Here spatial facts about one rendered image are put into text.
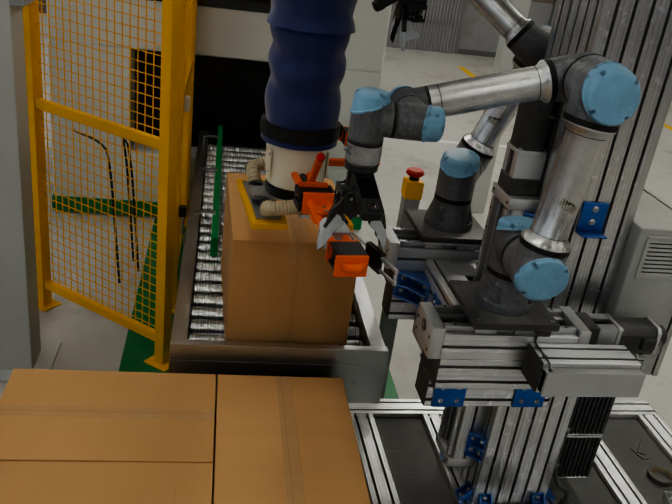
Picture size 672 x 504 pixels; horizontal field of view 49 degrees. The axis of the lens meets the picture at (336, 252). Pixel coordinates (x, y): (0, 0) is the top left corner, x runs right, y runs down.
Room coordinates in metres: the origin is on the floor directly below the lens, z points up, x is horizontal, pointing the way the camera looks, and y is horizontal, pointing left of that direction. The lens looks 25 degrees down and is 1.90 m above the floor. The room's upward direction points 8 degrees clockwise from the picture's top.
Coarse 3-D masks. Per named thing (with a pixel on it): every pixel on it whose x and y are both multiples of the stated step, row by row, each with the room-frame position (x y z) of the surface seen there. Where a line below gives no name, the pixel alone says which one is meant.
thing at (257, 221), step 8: (240, 184) 2.12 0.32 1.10; (248, 184) 2.12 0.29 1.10; (256, 184) 2.08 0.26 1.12; (264, 184) 2.14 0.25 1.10; (240, 192) 2.07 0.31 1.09; (248, 192) 2.05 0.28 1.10; (248, 200) 2.00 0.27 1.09; (256, 200) 2.00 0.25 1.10; (264, 200) 1.95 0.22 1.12; (272, 200) 2.02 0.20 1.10; (248, 208) 1.94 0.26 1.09; (256, 208) 1.94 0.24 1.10; (248, 216) 1.91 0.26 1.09; (256, 216) 1.88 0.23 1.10; (280, 216) 1.91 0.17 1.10; (256, 224) 1.85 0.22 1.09; (264, 224) 1.86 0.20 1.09; (272, 224) 1.86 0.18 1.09; (280, 224) 1.87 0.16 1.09
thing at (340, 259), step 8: (328, 240) 1.50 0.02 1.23; (336, 240) 1.51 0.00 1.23; (344, 240) 1.51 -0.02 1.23; (352, 240) 1.52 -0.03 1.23; (328, 248) 1.50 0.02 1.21; (336, 248) 1.46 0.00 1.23; (344, 248) 1.47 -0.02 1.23; (352, 248) 1.48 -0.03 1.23; (360, 248) 1.48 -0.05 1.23; (328, 256) 1.50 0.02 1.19; (336, 256) 1.43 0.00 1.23; (344, 256) 1.43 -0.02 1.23; (352, 256) 1.44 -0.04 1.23; (360, 256) 1.44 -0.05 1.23; (368, 256) 1.45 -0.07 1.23; (336, 264) 1.43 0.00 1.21; (336, 272) 1.43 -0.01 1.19; (344, 272) 1.43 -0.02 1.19
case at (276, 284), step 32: (224, 224) 2.56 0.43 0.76; (288, 224) 2.21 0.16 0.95; (224, 256) 2.42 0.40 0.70; (256, 256) 2.05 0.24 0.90; (288, 256) 2.07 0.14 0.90; (320, 256) 2.09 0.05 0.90; (224, 288) 2.29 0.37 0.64; (256, 288) 2.05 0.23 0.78; (288, 288) 2.07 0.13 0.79; (320, 288) 2.10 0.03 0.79; (352, 288) 2.12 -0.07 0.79; (224, 320) 2.17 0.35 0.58; (256, 320) 2.05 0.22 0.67; (288, 320) 2.08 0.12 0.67; (320, 320) 2.10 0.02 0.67
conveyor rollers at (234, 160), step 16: (208, 144) 4.14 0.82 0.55; (208, 160) 3.86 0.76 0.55; (224, 160) 3.95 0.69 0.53; (240, 160) 3.97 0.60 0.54; (208, 176) 3.67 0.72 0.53; (224, 176) 3.69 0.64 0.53; (208, 192) 3.41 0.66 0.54; (224, 192) 3.43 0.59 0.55; (208, 208) 3.23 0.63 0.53; (224, 208) 3.25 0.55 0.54; (208, 224) 3.05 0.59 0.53; (208, 240) 2.88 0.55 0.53; (208, 256) 2.71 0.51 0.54; (208, 272) 2.61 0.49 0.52; (208, 288) 2.44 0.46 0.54; (208, 304) 2.35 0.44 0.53; (192, 320) 2.19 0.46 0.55; (208, 320) 2.26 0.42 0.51; (352, 320) 2.36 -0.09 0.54; (192, 336) 2.09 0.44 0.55; (208, 336) 2.10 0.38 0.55; (224, 336) 2.12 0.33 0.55; (352, 336) 2.27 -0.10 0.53
